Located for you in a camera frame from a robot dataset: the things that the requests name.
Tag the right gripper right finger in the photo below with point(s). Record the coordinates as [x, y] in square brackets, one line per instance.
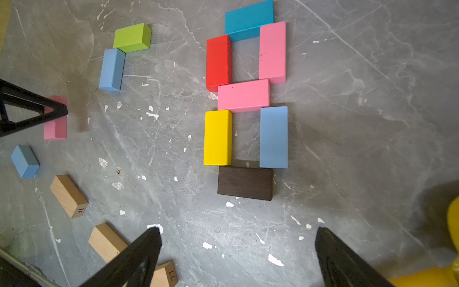
[341, 266]

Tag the red block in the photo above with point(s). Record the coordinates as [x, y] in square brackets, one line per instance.
[219, 61]

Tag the green block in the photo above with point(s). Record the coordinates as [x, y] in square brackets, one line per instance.
[133, 38]

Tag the light blue block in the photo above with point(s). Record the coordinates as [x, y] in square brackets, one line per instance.
[25, 161]
[112, 70]

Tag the teal block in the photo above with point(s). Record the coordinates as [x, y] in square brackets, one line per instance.
[244, 23]

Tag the dark brown block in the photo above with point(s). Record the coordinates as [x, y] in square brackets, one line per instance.
[246, 182]

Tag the yellow block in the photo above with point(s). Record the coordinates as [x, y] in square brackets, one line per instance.
[218, 138]

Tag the pink block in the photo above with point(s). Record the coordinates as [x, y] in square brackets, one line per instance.
[57, 129]
[244, 97]
[272, 53]

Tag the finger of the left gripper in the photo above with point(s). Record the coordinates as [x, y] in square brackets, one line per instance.
[13, 95]

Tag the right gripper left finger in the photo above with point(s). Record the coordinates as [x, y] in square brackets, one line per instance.
[133, 267]

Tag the wooden block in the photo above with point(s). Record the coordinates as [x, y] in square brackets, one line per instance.
[69, 196]
[165, 275]
[106, 242]

